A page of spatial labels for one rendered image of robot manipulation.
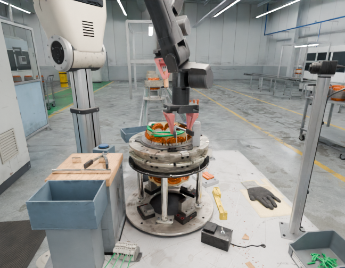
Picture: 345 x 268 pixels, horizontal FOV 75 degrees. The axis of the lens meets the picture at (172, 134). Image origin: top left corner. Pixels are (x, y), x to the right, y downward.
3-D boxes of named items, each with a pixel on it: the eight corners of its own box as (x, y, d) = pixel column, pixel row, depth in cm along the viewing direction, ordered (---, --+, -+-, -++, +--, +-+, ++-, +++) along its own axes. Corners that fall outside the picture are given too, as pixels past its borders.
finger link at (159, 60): (175, 81, 89) (175, 58, 89) (172, 76, 82) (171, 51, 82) (159, 83, 90) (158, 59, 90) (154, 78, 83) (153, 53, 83)
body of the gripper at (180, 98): (198, 110, 72) (199, 87, 70) (169, 111, 69) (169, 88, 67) (191, 107, 78) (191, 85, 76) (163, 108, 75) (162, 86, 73)
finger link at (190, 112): (198, 134, 74) (199, 106, 72) (178, 136, 72) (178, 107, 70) (190, 130, 81) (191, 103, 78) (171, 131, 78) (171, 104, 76)
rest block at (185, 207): (178, 212, 89) (178, 201, 88) (187, 206, 93) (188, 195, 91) (186, 217, 86) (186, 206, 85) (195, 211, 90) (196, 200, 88)
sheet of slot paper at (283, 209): (302, 215, 94) (302, 214, 94) (259, 218, 92) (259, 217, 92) (265, 178, 123) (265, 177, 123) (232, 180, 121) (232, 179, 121)
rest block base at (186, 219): (173, 218, 89) (173, 214, 88) (188, 210, 94) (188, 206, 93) (182, 225, 85) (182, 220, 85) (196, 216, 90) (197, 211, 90)
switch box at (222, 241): (227, 252, 76) (229, 239, 74) (200, 242, 80) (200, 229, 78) (231, 240, 81) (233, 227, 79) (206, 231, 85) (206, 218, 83)
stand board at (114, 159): (109, 186, 66) (109, 179, 66) (45, 186, 66) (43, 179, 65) (123, 158, 85) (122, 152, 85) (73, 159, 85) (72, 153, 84)
